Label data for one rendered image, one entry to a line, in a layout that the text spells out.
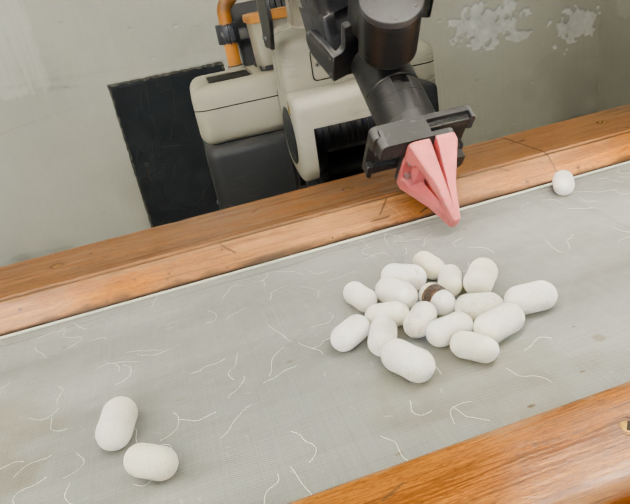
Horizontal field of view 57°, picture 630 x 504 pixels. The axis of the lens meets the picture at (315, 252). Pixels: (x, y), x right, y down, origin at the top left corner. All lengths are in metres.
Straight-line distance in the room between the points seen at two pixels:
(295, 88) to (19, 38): 1.59
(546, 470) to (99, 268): 0.43
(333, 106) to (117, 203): 1.65
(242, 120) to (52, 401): 0.92
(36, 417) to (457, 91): 2.42
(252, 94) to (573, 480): 1.09
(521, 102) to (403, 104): 2.29
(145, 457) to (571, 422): 0.22
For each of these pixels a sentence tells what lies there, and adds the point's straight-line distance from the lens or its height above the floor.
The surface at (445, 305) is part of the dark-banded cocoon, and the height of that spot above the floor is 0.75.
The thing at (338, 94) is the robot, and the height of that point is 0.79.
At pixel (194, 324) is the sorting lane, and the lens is 0.48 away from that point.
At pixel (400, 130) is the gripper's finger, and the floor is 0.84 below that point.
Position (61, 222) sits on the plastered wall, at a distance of 2.59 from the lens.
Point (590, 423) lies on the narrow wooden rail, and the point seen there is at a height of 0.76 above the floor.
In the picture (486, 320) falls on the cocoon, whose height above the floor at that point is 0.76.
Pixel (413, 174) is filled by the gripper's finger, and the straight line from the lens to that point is 0.57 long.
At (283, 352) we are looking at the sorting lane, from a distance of 0.42.
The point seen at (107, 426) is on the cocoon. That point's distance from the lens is 0.37.
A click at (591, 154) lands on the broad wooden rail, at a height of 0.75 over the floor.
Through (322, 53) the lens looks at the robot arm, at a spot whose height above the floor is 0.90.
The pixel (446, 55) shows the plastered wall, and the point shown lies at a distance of 2.65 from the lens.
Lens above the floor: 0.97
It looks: 25 degrees down
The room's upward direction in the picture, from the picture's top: 11 degrees counter-clockwise
